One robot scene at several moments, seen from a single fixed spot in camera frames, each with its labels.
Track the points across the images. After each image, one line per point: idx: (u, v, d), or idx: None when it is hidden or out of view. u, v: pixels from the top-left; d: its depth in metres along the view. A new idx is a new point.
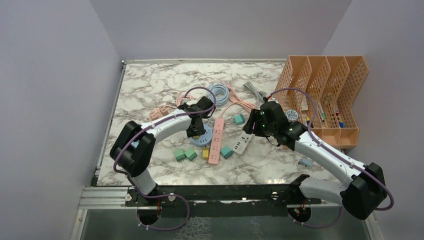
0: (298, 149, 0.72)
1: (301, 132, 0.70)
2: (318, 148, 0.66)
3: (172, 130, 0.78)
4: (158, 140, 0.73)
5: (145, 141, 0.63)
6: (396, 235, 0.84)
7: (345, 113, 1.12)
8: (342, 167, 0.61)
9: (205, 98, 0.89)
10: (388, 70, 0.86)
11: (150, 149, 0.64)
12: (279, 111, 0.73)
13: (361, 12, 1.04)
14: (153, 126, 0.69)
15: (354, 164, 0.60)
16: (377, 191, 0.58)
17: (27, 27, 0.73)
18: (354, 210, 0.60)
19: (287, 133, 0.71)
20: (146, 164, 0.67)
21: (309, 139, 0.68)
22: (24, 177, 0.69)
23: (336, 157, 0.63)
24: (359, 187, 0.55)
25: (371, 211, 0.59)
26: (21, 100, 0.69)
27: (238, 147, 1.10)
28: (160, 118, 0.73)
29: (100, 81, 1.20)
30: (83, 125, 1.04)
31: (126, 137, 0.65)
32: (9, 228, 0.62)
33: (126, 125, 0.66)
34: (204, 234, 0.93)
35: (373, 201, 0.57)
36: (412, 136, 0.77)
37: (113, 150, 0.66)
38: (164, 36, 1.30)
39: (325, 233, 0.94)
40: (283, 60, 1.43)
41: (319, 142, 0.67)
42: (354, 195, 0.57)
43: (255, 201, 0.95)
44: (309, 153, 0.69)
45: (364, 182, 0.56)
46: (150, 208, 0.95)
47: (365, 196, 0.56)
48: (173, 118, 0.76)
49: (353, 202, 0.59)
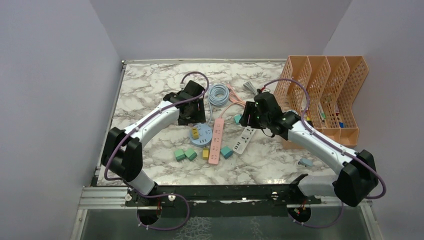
0: (291, 138, 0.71)
1: (294, 122, 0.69)
2: (311, 137, 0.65)
3: (161, 127, 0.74)
4: (147, 141, 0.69)
5: (131, 146, 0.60)
6: (396, 235, 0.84)
7: (345, 113, 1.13)
8: (334, 154, 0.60)
9: (192, 82, 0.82)
10: (388, 69, 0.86)
11: (139, 153, 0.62)
12: (272, 101, 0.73)
13: (361, 12, 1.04)
14: (137, 129, 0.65)
15: (345, 151, 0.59)
16: (368, 178, 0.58)
17: (27, 28, 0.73)
18: (345, 198, 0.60)
19: (280, 122, 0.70)
20: (140, 166, 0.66)
21: (302, 128, 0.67)
22: (24, 178, 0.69)
23: (328, 144, 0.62)
24: (350, 174, 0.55)
25: (362, 198, 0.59)
26: (22, 100, 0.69)
27: (238, 147, 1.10)
28: (143, 118, 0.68)
29: (100, 81, 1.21)
30: (83, 125, 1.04)
31: (112, 144, 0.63)
32: (10, 229, 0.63)
33: (109, 134, 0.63)
34: (204, 234, 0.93)
35: (364, 188, 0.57)
36: (412, 135, 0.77)
37: (104, 157, 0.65)
38: (163, 36, 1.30)
39: (326, 234, 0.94)
40: (283, 60, 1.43)
41: (311, 130, 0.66)
42: (345, 181, 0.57)
43: (255, 201, 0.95)
44: (302, 142, 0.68)
45: (354, 169, 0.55)
46: (150, 208, 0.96)
47: (355, 182, 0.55)
48: (158, 113, 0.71)
49: (344, 188, 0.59)
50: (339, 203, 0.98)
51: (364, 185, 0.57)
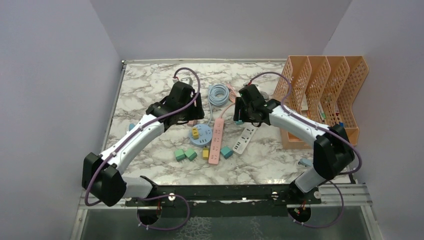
0: (274, 123, 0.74)
1: (275, 106, 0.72)
2: (289, 118, 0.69)
3: (143, 146, 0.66)
4: (128, 164, 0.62)
5: (109, 173, 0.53)
6: (396, 235, 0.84)
7: (345, 113, 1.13)
8: (309, 130, 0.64)
9: (178, 85, 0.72)
10: (388, 69, 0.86)
11: (119, 178, 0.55)
12: (254, 91, 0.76)
13: (361, 12, 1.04)
14: (114, 153, 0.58)
15: (318, 125, 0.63)
16: (344, 151, 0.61)
17: (27, 28, 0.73)
18: (324, 173, 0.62)
19: (261, 109, 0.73)
20: (123, 189, 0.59)
21: (281, 111, 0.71)
22: (24, 178, 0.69)
23: (304, 122, 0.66)
24: (322, 144, 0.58)
25: (340, 171, 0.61)
26: (22, 101, 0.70)
27: (238, 147, 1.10)
28: (122, 139, 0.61)
29: (100, 81, 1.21)
30: (83, 125, 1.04)
31: (89, 171, 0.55)
32: (10, 229, 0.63)
33: (85, 161, 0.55)
34: (204, 234, 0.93)
35: (340, 161, 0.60)
36: (412, 135, 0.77)
37: (83, 184, 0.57)
38: (163, 36, 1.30)
39: (326, 234, 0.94)
40: (283, 60, 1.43)
41: (288, 112, 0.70)
42: (319, 154, 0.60)
43: (255, 201, 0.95)
44: (283, 124, 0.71)
45: (326, 140, 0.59)
46: (150, 208, 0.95)
47: (328, 152, 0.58)
48: (139, 131, 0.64)
49: (320, 162, 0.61)
50: (339, 203, 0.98)
51: (339, 157, 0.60)
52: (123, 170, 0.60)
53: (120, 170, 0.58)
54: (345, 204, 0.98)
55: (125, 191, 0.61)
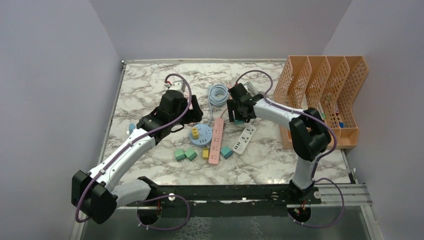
0: (259, 115, 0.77)
1: (258, 99, 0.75)
2: (269, 107, 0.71)
3: (134, 161, 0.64)
4: (118, 181, 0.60)
5: (97, 191, 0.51)
6: (396, 235, 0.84)
7: (345, 113, 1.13)
8: (286, 115, 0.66)
9: (167, 95, 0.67)
10: (388, 69, 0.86)
11: (108, 196, 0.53)
12: (241, 87, 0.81)
13: (361, 12, 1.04)
14: (103, 171, 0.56)
15: (294, 110, 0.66)
16: (320, 132, 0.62)
17: (26, 27, 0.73)
18: (303, 155, 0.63)
19: (246, 102, 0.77)
20: (114, 205, 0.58)
21: (262, 102, 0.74)
22: (24, 178, 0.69)
23: (281, 108, 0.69)
24: (296, 125, 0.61)
25: (318, 151, 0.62)
26: (22, 100, 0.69)
27: (238, 147, 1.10)
28: (111, 155, 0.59)
29: (100, 81, 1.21)
30: (83, 125, 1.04)
31: (78, 190, 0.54)
32: (11, 229, 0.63)
33: (73, 179, 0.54)
34: (204, 234, 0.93)
35: (316, 142, 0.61)
36: (412, 135, 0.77)
37: (73, 201, 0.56)
38: (164, 36, 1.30)
39: (326, 233, 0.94)
40: (283, 60, 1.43)
41: (269, 101, 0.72)
42: (296, 135, 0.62)
43: (255, 201, 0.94)
44: (264, 114, 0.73)
45: (300, 121, 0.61)
46: (149, 208, 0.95)
47: (302, 132, 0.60)
48: (129, 146, 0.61)
49: (298, 144, 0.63)
50: (339, 203, 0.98)
51: (315, 138, 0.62)
52: (113, 187, 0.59)
53: (109, 187, 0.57)
54: (345, 204, 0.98)
55: (116, 206, 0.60)
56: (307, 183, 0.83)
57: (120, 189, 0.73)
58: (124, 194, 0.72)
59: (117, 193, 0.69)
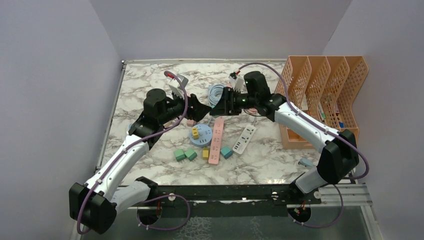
0: (278, 120, 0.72)
1: (281, 103, 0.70)
2: (296, 118, 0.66)
3: (131, 166, 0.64)
4: (117, 188, 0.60)
5: (96, 202, 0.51)
6: (397, 235, 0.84)
7: (345, 113, 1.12)
8: (317, 133, 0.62)
9: (147, 100, 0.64)
10: (388, 70, 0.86)
11: (108, 205, 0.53)
12: (262, 82, 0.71)
13: (361, 12, 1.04)
14: (100, 181, 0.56)
15: (328, 130, 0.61)
16: (350, 157, 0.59)
17: (27, 27, 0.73)
18: (328, 176, 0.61)
19: (267, 104, 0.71)
20: (114, 213, 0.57)
21: (288, 109, 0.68)
22: (25, 177, 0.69)
23: (312, 124, 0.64)
24: (331, 151, 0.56)
25: (343, 176, 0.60)
26: (23, 100, 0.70)
27: (238, 147, 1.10)
28: (107, 164, 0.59)
29: (100, 80, 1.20)
30: (83, 125, 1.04)
31: (77, 202, 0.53)
32: (11, 229, 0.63)
33: (70, 192, 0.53)
34: (204, 234, 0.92)
35: (345, 167, 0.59)
36: (412, 135, 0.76)
37: (72, 214, 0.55)
38: (164, 36, 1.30)
39: (326, 234, 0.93)
40: (283, 60, 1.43)
41: (297, 111, 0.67)
42: (327, 160, 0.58)
43: (255, 201, 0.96)
44: (288, 123, 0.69)
45: (336, 146, 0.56)
46: (149, 208, 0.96)
47: (336, 159, 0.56)
48: (124, 153, 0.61)
49: (326, 167, 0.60)
50: (339, 203, 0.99)
51: (346, 164, 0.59)
52: (111, 195, 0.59)
53: (108, 196, 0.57)
54: (345, 204, 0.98)
55: (116, 215, 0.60)
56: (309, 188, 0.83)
57: (120, 195, 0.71)
58: (124, 198, 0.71)
59: (117, 200, 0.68)
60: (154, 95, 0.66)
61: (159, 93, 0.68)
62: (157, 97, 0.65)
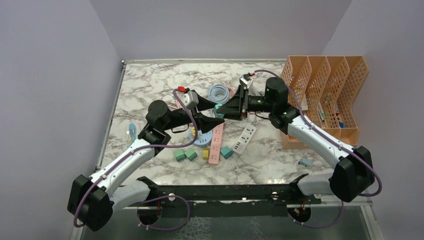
0: (290, 133, 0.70)
1: (295, 116, 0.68)
2: (310, 132, 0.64)
3: (135, 168, 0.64)
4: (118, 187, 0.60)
5: (97, 196, 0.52)
6: (396, 235, 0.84)
7: (345, 113, 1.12)
8: (331, 149, 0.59)
9: (149, 115, 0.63)
10: (389, 70, 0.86)
11: (107, 201, 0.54)
12: (285, 95, 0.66)
13: (362, 12, 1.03)
14: (104, 176, 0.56)
15: (342, 146, 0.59)
16: (365, 176, 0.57)
17: (27, 28, 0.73)
18: (340, 193, 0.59)
19: (281, 116, 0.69)
20: (109, 212, 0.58)
21: (301, 122, 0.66)
22: (25, 177, 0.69)
23: (326, 138, 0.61)
24: (345, 168, 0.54)
25: (357, 195, 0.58)
26: (23, 101, 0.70)
27: (238, 147, 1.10)
28: (113, 162, 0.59)
29: (100, 80, 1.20)
30: (83, 125, 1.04)
31: (78, 195, 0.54)
32: (11, 229, 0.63)
33: (74, 184, 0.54)
34: (204, 234, 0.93)
35: (359, 185, 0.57)
36: (412, 135, 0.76)
37: (69, 207, 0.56)
38: (164, 36, 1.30)
39: (325, 234, 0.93)
40: (283, 60, 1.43)
41: (311, 125, 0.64)
42: (341, 177, 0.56)
43: (255, 201, 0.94)
44: (301, 136, 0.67)
45: (350, 164, 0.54)
46: (150, 208, 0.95)
47: (350, 177, 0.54)
48: (130, 154, 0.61)
49: (339, 184, 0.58)
50: (339, 203, 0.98)
51: (360, 183, 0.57)
52: (112, 193, 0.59)
53: (109, 193, 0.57)
54: (345, 204, 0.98)
55: (113, 213, 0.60)
56: (309, 191, 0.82)
57: (118, 194, 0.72)
58: (122, 198, 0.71)
59: (114, 199, 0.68)
60: (156, 110, 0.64)
61: (160, 105, 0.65)
62: (158, 111, 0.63)
